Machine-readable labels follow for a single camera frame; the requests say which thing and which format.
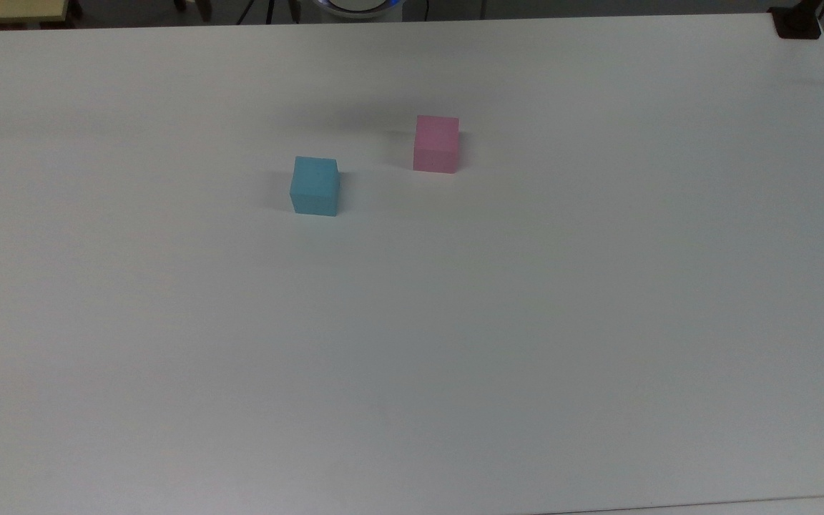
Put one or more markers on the pink cube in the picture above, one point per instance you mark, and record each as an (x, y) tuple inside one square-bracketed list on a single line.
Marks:
[(436, 143)]

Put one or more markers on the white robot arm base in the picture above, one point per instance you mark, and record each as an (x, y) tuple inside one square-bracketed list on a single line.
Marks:
[(358, 7)]

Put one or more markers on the black table clamp mount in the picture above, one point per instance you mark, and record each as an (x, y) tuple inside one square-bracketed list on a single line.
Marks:
[(798, 21)]

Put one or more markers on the blue cube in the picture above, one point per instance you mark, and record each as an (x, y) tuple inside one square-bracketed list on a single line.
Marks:
[(315, 186)]

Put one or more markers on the yellow wooden table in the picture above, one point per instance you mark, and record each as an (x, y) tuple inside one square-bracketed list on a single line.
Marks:
[(8, 10)]

